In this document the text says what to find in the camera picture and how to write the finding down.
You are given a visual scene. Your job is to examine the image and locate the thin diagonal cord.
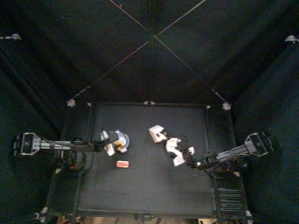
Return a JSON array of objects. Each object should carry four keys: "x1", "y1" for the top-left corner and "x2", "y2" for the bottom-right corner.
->
[
  {"x1": 107, "y1": 0, "x2": 229, "y2": 105},
  {"x1": 70, "y1": 0, "x2": 207, "y2": 101}
]

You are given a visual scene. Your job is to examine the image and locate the white toy box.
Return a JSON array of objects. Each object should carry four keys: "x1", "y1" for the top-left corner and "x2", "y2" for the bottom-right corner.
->
[{"x1": 147, "y1": 124, "x2": 168, "y2": 144}]

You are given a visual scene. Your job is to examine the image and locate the clear bluish bowl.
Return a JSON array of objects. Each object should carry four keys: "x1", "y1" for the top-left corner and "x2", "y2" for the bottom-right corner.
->
[{"x1": 111, "y1": 129, "x2": 132, "y2": 154}]

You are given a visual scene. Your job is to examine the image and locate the white text label sticker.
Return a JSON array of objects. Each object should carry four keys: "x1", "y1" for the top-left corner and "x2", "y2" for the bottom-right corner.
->
[{"x1": 216, "y1": 187, "x2": 244, "y2": 214}]

